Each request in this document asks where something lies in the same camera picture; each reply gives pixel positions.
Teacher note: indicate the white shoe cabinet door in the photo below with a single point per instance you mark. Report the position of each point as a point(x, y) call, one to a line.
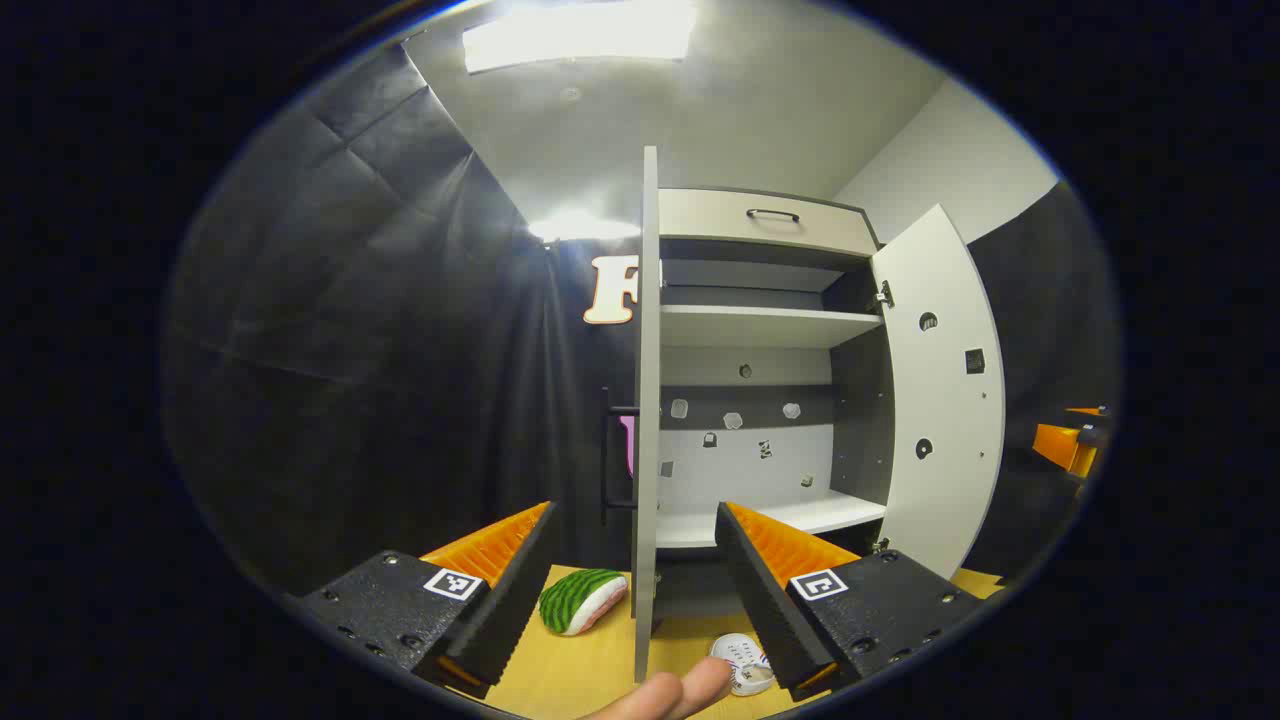
point(945, 420)
point(647, 400)

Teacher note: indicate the white shoe cabinet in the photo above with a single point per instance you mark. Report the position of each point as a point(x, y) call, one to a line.
point(760, 325)

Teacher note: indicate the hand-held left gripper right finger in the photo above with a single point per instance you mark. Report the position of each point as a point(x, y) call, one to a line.
point(765, 610)

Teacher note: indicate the white cabinet drawer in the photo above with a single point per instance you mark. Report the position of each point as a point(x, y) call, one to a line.
point(720, 225)

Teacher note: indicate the white canvas shoe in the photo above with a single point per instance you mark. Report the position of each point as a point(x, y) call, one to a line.
point(740, 655)

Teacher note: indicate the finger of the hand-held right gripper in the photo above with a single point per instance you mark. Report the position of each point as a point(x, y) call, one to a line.
point(1088, 411)
point(1065, 448)

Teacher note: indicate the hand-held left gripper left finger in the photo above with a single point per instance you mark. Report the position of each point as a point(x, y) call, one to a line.
point(510, 610)

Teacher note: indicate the watermelon slice plush toy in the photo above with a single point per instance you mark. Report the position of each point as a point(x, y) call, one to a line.
point(570, 600)

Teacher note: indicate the ceiling light panel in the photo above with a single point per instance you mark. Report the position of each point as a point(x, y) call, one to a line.
point(580, 35)

